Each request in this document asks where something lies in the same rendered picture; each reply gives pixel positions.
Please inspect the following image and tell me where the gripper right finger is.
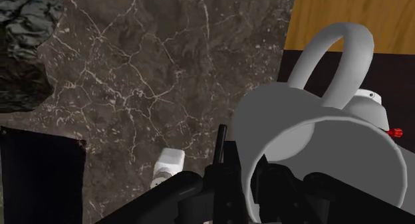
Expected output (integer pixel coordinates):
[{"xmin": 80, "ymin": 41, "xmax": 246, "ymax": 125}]
[{"xmin": 255, "ymin": 154, "xmax": 415, "ymax": 224}]

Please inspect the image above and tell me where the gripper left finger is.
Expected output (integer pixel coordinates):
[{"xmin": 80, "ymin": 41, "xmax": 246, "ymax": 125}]
[{"xmin": 95, "ymin": 124, "xmax": 248, "ymax": 224}]

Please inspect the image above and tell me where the black rough lumpy object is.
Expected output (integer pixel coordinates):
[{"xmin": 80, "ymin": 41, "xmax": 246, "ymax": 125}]
[{"xmin": 0, "ymin": 0, "xmax": 65, "ymax": 113}]

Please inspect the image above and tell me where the black rectangular block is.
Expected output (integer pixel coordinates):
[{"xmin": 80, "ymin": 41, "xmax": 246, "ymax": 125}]
[{"xmin": 0, "ymin": 126, "xmax": 87, "ymax": 224}]

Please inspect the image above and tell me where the small white bottle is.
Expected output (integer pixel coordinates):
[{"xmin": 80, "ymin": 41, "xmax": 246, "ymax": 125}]
[{"xmin": 150, "ymin": 148, "xmax": 186, "ymax": 189}]

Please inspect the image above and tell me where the grey mug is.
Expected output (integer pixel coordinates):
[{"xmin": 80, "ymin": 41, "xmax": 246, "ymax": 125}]
[{"xmin": 231, "ymin": 22, "xmax": 408, "ymax": 224}]

